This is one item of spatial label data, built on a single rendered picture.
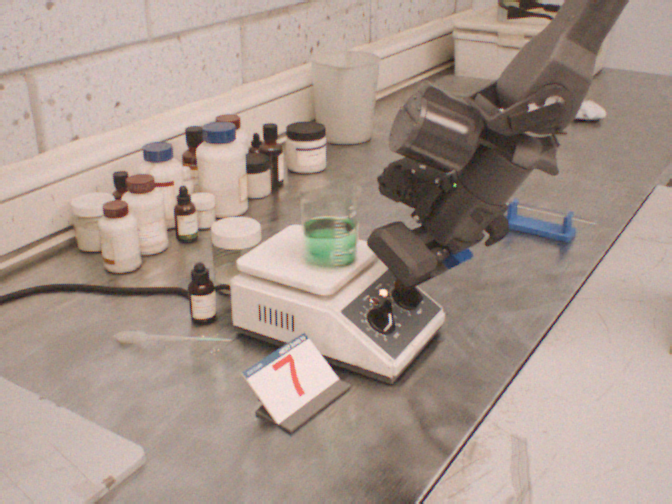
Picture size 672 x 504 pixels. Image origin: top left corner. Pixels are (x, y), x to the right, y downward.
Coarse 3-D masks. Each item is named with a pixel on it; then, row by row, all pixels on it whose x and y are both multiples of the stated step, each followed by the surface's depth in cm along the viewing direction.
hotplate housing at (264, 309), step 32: (256, 288) 82; (288, 288) 81; (352, 288) 82; (256, 320) 84; (288, 320) 81; (320, 320) 79; (320, 352) 80; (352, 352) 78; (384, 352) 77; (416, 352) 81
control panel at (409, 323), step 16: (384, 272) 85; (368, 288) 82; (384, 288) 83; (416, 288) 86; (352, 304) 79; (368, 304) 81; (432, 304) 85; (352, 320) 78; (400, 320) 81; (416, 320) 82; (368, 336) 77; (384, 336) 78; (400, 336) 79; (416, 336) 80; (400, 352) 78
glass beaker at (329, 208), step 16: (304, 192) 81; (320, 192) 83; (336, 192) 83; (352, 192) 81; (304, 208) 78; (320, 208) 77; (336, 208) 77; (352, 208) 78; (304, 224) 79; (320, 224) 78; (336, 224) 78; (352, 224) 79; (304, 240) 80; (320, 240) 79; (336, 240) 79; (352, 240) 80; (304, 256) 81; (320, 256) 80; (336, 256) 80; (352, 256) 81; (336, 272) 80
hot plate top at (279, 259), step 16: (272, 240) 88; (288, 240) 88; (256, 256) 84; (272, 256) 84; (288, 256) 84; (368, 256) 84; (256, 272) 81; (272, 272) 81; (288, 272) 81; (304, 272) 81; (320, 272) 81; (352, 272) 81; (304, 288) 79; (320, 288) 78; (336, 288) 79
